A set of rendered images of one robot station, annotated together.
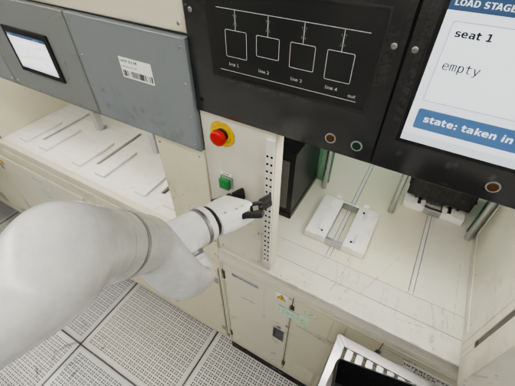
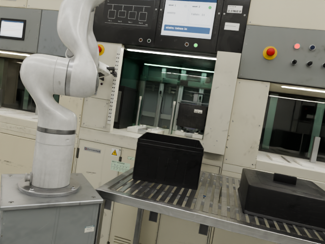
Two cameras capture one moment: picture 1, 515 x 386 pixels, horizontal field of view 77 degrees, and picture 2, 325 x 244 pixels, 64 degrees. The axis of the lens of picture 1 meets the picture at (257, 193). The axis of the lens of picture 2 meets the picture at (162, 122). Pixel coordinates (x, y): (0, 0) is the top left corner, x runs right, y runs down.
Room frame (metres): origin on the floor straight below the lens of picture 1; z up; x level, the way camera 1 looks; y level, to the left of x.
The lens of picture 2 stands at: (-1.00, 0.10, 1.08)
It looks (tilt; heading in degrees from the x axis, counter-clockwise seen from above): 4 degrees down; 344
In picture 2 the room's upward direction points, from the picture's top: 9 degrees clockwise
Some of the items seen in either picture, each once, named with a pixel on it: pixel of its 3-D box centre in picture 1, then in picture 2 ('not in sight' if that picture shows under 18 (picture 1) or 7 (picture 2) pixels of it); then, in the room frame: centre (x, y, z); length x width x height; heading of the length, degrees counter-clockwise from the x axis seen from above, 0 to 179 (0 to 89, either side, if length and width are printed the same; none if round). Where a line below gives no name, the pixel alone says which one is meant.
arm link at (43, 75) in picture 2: not in sight; (50, 93); (-0.10, 0.22, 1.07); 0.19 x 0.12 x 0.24; 87
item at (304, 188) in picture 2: not in sight; (282, 191); (-0.21, -0.64, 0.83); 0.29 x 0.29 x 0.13; 61
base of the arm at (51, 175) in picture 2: not in sight; (53, 159); (-0.10, 0.19, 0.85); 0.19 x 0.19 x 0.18
